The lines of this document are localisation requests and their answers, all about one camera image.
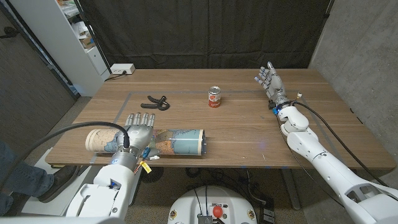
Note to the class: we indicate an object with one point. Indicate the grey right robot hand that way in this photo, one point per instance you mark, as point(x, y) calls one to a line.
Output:
point(275, 85)

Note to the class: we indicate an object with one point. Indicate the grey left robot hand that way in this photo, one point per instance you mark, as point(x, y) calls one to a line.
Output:
point(138, 137)

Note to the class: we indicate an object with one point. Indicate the paper map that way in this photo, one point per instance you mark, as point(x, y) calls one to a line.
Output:
point(183, 141)

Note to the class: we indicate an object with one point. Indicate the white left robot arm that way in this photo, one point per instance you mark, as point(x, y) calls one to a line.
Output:
point(112, 186)

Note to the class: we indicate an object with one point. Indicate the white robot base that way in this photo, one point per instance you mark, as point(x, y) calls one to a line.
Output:
point(211, 199)

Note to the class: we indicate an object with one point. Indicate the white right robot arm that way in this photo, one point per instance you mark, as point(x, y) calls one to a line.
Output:
point(326, 165)

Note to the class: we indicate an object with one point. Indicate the black grip trainer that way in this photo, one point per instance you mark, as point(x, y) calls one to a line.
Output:
point(161, 106)

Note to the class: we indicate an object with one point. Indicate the red tomato can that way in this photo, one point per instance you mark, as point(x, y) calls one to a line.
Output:
point(214, 98)

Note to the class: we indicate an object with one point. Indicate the black round fan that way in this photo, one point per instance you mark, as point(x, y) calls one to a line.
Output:
point(152, 175)

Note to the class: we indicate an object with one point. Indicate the white power outlet box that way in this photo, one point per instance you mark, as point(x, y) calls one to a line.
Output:
point(122, 68)

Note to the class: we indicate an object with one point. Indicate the black fabric mat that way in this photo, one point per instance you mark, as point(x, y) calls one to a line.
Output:
point(202, 31)

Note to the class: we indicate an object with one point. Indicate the dark shoe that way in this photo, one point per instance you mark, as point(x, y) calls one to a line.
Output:
point(59, 183)

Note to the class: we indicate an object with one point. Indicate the cardboard box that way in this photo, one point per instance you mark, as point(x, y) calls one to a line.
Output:
point(87, 42)

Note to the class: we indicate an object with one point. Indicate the red emergency stop button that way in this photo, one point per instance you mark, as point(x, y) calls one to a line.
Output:
point(217, 211)

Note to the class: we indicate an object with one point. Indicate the black backdrop stand pole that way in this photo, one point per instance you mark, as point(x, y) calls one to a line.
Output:
point(93, 37)

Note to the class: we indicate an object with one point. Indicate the white robot torso edge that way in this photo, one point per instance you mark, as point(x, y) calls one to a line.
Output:
point(62, 220)

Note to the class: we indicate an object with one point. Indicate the white shelf cabinet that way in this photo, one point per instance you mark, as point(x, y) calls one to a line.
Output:
point(59, 46)

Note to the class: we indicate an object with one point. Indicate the white plastic bag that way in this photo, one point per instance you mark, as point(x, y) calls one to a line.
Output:
point(79, 28)

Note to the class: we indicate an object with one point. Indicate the blue jeans leg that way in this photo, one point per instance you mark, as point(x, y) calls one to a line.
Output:
point(21, 183)

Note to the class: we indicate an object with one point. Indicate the black floor power strip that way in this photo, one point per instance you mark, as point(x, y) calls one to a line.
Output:
point(268, 214)

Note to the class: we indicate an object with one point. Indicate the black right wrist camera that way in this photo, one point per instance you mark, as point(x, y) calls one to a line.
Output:
point(272, 105)

